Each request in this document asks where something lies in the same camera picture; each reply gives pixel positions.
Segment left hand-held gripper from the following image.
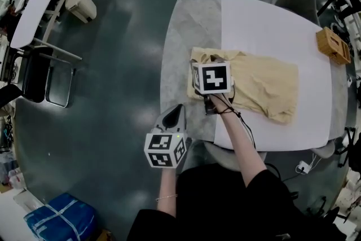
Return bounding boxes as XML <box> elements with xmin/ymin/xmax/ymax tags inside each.
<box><xmin>144</xmin><ymin>104</ymin><xmax>193</xmax><ymax>169</ymax></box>

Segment black metal-frame chair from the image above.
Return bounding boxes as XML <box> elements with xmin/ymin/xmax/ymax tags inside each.
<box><xmin>22</xmin><ymin>46</ymin><xmax>77</xmax><ymax>108</ymax></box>

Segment person's right forearm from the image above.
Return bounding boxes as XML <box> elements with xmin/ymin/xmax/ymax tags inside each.
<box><xmin>211</xmin><ymin>93</ymin><xmax>267</xmax><ymax>187</ymax></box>

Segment white oval table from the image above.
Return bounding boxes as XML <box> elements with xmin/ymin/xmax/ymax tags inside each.
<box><xmin>10</xmin><ymin>0</ymin><xmax>112</xmax><ymax>62</ymax></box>

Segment beige trousers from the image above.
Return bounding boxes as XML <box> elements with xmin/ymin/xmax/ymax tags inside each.
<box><xmin>187</xmin><ymin>47</ymin><xmax>300</xmax><ymax>124</ymax></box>

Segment blue wrapped package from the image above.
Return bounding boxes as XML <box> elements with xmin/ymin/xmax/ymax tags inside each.
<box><xmin>24</xmin><ymin>192</ymin><xmax>98</xmax><ymax>241</ymax></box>

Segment wicker basket box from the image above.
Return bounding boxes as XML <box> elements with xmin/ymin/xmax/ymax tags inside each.
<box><xmin>315</xmin><ymin>27</ymin><xmax>352</xmax><ymax>65</ymax></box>

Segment white paper sheet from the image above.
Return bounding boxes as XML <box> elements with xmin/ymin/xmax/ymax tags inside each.
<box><xmin>214</xmin><ymin>0</ymin><xmax>335</xmax><ymax>152</ymax></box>

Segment black wrist hair tie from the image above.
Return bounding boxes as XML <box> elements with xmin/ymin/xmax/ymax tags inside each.
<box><xmin>217</xmin><ymin>107</ymin><xmax>242</xmax><ymax>117</ymax></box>

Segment person's black top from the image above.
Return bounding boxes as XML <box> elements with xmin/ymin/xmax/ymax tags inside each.
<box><xmin>126</xmin><ymin>163</ymin><xmax>355</xmax><ymax>241</ymax></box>

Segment black office chair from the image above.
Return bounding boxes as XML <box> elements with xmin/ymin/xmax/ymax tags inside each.
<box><xmin>335</xmin><ymin>126</ymin><xmax>361</xmax><ymax>173</ymax></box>

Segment white trash bin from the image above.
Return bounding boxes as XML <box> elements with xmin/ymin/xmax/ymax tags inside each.
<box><xmin>65</xmin><ymin>0</ymin><xmax>98</xmax><ymax>23</ymax></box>

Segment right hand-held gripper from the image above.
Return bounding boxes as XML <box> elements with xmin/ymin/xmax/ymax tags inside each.
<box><xmin>190</xmin><ymin>60</ymin><xmax>235</xmax><ymax>116</ymax></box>

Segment person's left forearm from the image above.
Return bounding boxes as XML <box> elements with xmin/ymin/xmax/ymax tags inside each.
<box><xmin>156</xmin><ymin>168</ymin><xmax>179</xmax><ymax>218</ymax></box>

